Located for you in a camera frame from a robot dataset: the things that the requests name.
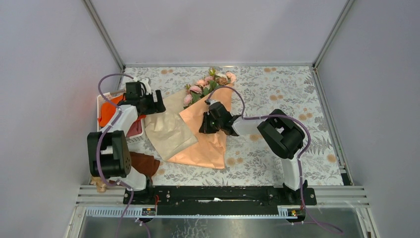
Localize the brown cloth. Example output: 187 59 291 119
130 152 160 178

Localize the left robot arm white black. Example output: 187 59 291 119
87 78 165 204

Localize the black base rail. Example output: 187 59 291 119
123 185 317 216

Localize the floral patterned table mat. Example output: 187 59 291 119
116 66 343 186

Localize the white plastic basket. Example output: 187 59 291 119
97 91 146 143

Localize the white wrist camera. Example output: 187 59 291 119
209 100 224 110
133 77 152 96

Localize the pink fake flower bouquet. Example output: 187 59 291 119
183 67 237 109

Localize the beige kraft wrapping paper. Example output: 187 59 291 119
145 90 227 169

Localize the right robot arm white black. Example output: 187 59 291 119
199 100 305 204

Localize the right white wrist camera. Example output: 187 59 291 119
209 100 224 110

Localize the orange cloth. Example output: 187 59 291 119
97 93 125 128

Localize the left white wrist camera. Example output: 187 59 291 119
133 77 152 96

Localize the tan satin ribbon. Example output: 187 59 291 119
90 177 107 193

